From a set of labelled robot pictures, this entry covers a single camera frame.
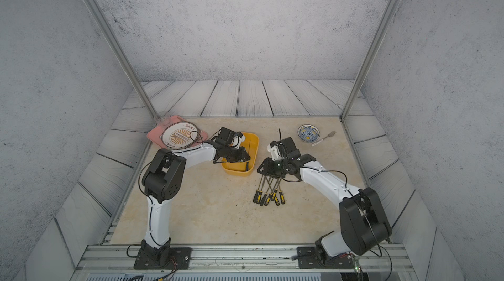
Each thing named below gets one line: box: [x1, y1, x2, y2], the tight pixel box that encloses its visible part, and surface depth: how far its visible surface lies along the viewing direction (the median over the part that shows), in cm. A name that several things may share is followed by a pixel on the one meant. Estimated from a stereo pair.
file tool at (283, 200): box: [278, 177, 286, 205], surface depth 90 cm
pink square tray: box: [147, 114, 181, 150], surface depth 116 cm
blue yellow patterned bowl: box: [297, 124, 321, 144], surface depth 113 cm
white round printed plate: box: [161, 121, 199, 150], surface depth 113 cm
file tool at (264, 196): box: [259, 177, 274, 207], surface depth 89 cm
